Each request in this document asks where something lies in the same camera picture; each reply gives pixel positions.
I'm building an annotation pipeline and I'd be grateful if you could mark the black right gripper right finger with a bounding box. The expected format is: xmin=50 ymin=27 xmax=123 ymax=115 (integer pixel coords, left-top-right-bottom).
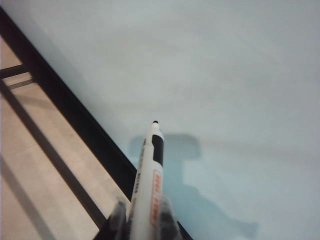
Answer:
xmin=156 ymin=195 xmax=181 ymax=240

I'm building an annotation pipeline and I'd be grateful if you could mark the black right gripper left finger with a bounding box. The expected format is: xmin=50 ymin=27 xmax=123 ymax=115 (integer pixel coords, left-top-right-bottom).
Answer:
xmin=106 ymin=195 xmax=131 ymax=240

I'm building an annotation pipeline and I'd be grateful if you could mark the white whiteboard marker pen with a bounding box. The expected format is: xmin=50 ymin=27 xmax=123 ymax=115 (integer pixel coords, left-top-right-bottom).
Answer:
xmin=127 ymin=120 xmax=166 ymax=240

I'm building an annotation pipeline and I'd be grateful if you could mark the white glass whiteboard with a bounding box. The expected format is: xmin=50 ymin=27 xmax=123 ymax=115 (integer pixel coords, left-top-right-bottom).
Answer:
xmin=0 ymin=0 xmax=320 ymax=240

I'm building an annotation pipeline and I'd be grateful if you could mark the black metal crossbar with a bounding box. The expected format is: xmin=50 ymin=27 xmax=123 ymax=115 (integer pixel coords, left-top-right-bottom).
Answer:
xmin=0 ymin=63 xmax=31 ymax=79

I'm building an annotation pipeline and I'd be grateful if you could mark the black whiteboard bottom rail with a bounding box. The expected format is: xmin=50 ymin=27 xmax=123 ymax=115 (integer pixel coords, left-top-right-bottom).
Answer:
xmin=0 ymin=6 xmax=198 ymax=240

